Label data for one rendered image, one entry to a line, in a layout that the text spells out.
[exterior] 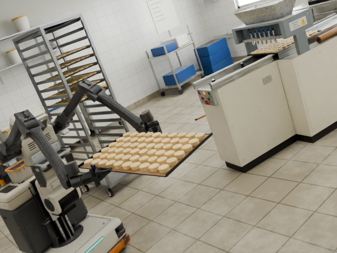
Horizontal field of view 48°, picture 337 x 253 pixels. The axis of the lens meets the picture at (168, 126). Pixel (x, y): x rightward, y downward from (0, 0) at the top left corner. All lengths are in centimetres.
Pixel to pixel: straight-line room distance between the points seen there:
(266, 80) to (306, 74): 35
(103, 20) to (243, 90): 442
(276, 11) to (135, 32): 451
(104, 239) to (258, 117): 169
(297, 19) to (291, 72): 44
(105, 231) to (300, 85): 206
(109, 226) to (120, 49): 491
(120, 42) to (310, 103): 459
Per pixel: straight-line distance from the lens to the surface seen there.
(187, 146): 179
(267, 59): 357
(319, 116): 377
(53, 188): 273
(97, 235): 294
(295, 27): 353
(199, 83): 349
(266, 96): 356
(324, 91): 379
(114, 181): 403
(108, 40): 733
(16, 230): 303
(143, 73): 765
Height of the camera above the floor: 163
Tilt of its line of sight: 17 degrees down
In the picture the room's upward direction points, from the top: 20 degrees counter-clockwise
